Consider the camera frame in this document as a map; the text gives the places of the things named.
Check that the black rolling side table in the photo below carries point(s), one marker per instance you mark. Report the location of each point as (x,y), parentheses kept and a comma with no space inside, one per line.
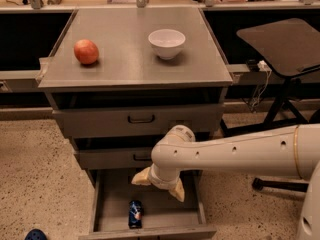
(291,50)

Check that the white ceramic bowl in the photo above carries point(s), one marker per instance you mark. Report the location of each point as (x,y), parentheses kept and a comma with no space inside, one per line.
(166,43)

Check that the bottom grey drawer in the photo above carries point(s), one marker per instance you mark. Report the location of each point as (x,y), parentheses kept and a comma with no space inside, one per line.
(164,217)

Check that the black office chair base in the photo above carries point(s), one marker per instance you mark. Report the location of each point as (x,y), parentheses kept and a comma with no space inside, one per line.
(259,184)

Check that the middle grey drawer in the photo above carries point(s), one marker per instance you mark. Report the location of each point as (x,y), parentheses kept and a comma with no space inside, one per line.
(114,158)

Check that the blue shoe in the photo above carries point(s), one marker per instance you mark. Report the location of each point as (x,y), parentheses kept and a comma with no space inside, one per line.
(35,234)

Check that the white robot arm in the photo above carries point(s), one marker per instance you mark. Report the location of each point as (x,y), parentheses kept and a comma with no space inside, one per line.
(292,151)

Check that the grey drawer cabinet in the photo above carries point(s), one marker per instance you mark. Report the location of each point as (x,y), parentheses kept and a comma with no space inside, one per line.
(128,73)

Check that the top grey drawer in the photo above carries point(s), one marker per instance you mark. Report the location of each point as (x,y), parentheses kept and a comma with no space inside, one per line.
(137,121)

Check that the blue pepsi can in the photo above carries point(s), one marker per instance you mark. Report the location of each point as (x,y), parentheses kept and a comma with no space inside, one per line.
(135,214)

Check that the red apple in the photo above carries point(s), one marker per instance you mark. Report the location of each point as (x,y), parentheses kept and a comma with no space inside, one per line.
(86,52)

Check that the grey drawer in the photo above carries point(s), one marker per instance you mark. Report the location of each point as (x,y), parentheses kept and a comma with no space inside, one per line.
(114,158)
(137,121)
(164,217)

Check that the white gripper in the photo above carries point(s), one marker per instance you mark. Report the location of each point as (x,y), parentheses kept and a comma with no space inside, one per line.
(159,182)

